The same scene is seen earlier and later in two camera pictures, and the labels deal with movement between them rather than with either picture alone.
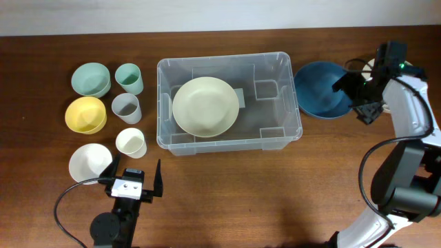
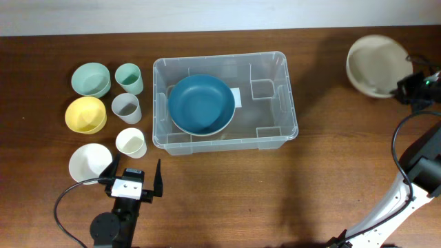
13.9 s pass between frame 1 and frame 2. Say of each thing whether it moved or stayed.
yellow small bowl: stayed
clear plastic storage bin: stayed
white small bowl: stayed
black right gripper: moved
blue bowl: moved
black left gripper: stayed
